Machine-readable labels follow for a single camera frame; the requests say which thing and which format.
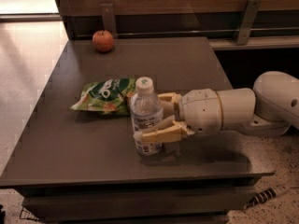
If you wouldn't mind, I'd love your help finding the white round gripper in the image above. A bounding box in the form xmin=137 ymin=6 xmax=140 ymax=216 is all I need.
xmin=134 ymin=89 xmax=222 ymax=144

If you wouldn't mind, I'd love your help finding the clear plastic water bottle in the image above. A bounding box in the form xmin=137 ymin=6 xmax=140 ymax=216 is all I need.
xmin=129 ymin=76 xmax=164 ymax=157

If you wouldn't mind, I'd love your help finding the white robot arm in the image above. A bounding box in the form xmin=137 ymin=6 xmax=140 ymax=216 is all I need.
xmin=134 ymin=71 xmax=299 ymax=144

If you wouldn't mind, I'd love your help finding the red apple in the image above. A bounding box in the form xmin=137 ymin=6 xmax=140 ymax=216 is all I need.
xmin=93 ymin=30 xmax=114 ymax=52

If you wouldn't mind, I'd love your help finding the green snack bag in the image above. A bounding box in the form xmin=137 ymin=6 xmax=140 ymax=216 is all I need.
xmin=71 ymin=78 xmax=135 ymax=116

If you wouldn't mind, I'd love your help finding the black white striped floor object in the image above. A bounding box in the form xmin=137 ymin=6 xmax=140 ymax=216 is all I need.
xmin=243 ymin=185 xmax=291 ymax=210

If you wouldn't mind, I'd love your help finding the left metal wall bracket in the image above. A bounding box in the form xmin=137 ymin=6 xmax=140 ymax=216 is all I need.
xmin=100 ymin=3 xmax=118 ymax=38

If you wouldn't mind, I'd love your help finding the metal wall bracket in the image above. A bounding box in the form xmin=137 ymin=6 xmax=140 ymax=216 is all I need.
xmin=100 ymin=3 xmax=118 ymax=38
xmin=235 ymin=0 xmax=262 ymax=45

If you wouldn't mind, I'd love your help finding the right metal wall bracket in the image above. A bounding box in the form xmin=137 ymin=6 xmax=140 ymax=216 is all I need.
xmin=235 ymin=0 xmax=262 ymax=45

